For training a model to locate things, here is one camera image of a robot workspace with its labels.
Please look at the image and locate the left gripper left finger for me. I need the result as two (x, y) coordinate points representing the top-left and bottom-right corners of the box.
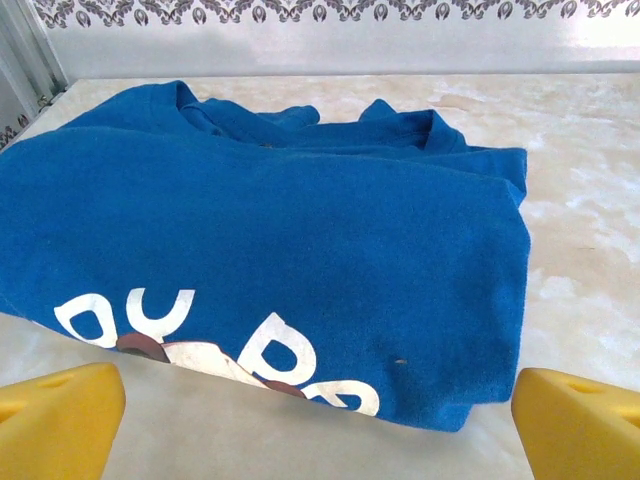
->
(0, 362), (127, 480)

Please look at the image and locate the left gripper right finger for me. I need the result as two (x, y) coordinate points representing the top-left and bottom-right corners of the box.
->
(510, 368), (640, 480)

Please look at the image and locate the blue t-shirt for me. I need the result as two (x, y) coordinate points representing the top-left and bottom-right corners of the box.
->
(0, 79), (532, 434)

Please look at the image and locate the left aluminium corner post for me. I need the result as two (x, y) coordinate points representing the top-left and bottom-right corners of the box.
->
(0, 0), (70, 132)

